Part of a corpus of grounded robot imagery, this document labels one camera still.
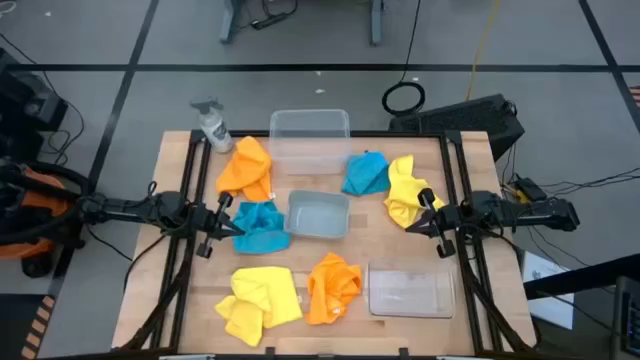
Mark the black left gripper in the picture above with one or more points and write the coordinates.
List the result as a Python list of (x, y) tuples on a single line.
[(205, 220)]

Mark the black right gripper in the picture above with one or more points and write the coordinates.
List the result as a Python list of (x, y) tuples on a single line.
[(450, 217)]

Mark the yellow microfiber towel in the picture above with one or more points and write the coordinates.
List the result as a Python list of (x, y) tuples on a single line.
[(260, 300), (405, 195)]

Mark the blue microfiber towel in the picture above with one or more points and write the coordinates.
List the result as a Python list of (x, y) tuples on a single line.
[(262, 230), (365, 175)]

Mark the orange microfiber towel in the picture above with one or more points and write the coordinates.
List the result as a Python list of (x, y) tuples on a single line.
[(332, 290), (247, 170)]

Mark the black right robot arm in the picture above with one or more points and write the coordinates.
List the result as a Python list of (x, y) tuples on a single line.
[(540, 212)]

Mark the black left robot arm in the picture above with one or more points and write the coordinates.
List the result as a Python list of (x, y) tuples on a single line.
[(125, 210)]

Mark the clear plastic bin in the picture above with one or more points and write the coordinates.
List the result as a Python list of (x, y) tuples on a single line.
[(410, 290), (310, 145)]

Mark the gray plastic bin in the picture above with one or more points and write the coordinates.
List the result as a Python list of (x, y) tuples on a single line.
[(317, 215)]

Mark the white spray bottle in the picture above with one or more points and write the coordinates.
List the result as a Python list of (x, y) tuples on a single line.
[(215, 132)]

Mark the black power adapter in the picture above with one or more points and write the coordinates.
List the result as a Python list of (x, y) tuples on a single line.
[(530, 189)]

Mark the black computer case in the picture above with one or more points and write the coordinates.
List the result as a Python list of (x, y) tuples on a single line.
[(465, 120)]

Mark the white paper sheet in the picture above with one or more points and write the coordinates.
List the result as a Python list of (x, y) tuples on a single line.
[(555, 312)]

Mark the black beam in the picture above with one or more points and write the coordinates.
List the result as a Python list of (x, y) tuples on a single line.
[(590, 277)]

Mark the orange and black vacuum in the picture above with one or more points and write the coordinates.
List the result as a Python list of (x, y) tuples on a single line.
[(35, 200)]

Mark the gray desk leg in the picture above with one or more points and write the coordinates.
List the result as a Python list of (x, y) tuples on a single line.
[(230, 20), (376, 22)]

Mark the black power strip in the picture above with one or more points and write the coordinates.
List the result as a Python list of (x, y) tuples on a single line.
[(270, 21)]

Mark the gray device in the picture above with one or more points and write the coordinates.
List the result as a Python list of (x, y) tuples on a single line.
[(627, 320)]

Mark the black equipment box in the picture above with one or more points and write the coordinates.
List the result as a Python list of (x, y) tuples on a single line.
[(25, 105)]

